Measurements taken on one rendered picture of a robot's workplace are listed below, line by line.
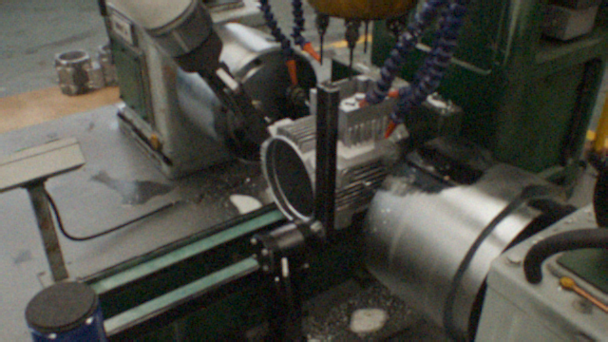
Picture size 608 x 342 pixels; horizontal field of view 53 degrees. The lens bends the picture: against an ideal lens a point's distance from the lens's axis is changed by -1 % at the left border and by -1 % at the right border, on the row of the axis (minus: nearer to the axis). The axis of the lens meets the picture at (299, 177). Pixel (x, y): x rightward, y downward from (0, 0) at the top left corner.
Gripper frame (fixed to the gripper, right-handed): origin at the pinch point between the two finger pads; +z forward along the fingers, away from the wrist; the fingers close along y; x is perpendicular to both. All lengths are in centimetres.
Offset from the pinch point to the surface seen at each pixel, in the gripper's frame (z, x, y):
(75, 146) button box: -9.7, 23.5, 16.7
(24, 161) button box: -13.9, 30.9, 16.7
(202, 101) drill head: 3.5, 1.0, 20.4
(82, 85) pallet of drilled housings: 95, 14, 239
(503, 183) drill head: 0.6, -13.3, -41.0
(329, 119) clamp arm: -9.4, -4.7, -21.0
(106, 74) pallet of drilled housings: 101, 0, 241
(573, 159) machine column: 44, -45, -24
